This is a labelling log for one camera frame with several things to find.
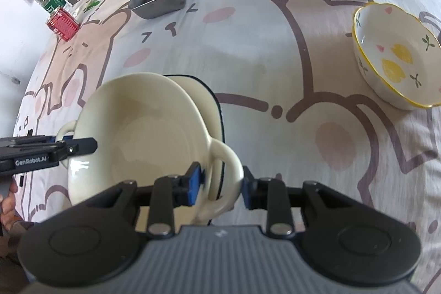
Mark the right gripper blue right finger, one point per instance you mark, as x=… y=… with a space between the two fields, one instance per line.
x=271 y=195

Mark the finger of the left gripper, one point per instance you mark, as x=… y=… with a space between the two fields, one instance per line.
x=82 y=146

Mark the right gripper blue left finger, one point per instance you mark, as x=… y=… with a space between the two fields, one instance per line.
x=168 y=193

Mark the cream two-handled bowl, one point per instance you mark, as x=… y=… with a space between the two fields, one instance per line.
x=146 y=127

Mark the white square ginkgo plate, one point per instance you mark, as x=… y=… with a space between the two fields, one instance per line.
x=210 y=110

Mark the yellow-rimmed lemon pattern bowl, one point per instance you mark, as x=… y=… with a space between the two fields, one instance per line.
x=398 y=57

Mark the person left hand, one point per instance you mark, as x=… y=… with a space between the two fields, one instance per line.
x=8 y=219

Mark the red drink can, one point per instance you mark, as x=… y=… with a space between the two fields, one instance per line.
x=62 y=24

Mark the green snack packet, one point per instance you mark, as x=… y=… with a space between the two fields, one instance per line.
x=91 y=4

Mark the pink cartoon tablecloth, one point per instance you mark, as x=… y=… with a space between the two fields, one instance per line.
x=293 y=98

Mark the round steel bowl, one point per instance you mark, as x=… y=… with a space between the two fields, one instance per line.
x=429 y=19

